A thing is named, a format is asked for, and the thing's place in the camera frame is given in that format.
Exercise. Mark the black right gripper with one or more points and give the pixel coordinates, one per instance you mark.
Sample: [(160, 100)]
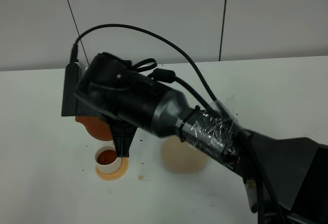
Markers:
[(120, 134)]

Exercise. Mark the brown clay teapot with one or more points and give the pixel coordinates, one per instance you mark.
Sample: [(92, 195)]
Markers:
[(95, 127)]

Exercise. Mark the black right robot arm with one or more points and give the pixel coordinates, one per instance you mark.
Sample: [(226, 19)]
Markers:
[(285, 179)]

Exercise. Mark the beige teapot saucer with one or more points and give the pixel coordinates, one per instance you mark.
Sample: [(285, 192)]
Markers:
[(181, 157)]

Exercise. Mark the white near teacup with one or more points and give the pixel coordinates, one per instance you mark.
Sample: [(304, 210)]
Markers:
[(106, 160)]

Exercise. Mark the orange near coaster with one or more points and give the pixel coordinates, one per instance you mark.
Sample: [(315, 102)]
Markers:
[(115, 175)]

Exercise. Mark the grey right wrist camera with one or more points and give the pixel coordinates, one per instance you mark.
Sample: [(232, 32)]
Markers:
[(71, 106)]

